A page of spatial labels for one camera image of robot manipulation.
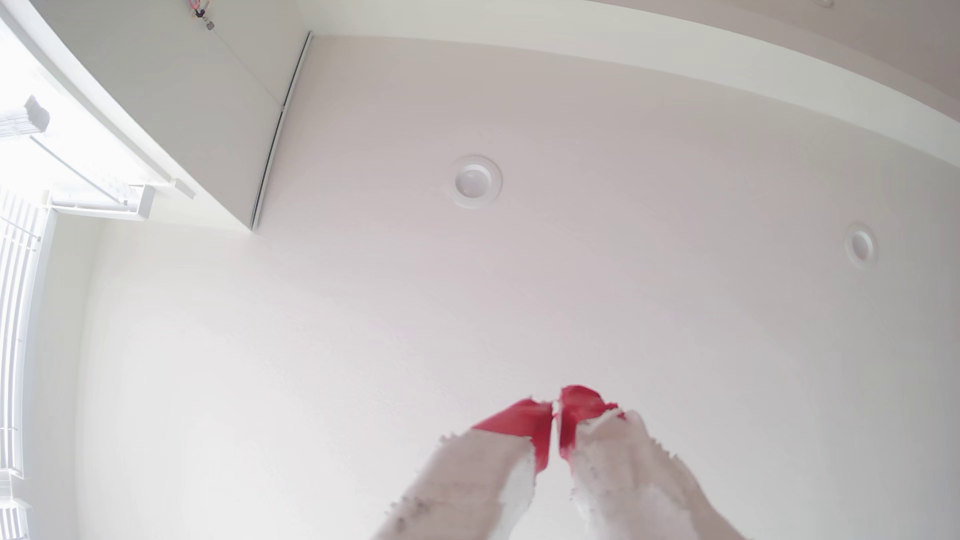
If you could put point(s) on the white door panel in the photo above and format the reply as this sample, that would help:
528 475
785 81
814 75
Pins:
187 105

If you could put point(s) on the white window blinds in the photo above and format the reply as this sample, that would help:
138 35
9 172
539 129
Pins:
15 315

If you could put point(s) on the round recessed ceiling light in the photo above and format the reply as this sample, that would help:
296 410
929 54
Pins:
474 181
862 246

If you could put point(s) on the white blind headrail bracket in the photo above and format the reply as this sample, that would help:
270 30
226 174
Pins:
97 202

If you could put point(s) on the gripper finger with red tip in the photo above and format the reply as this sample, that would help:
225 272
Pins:
630 480
480 480

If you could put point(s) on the white folded blind stack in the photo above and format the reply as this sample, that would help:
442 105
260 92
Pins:
22 118

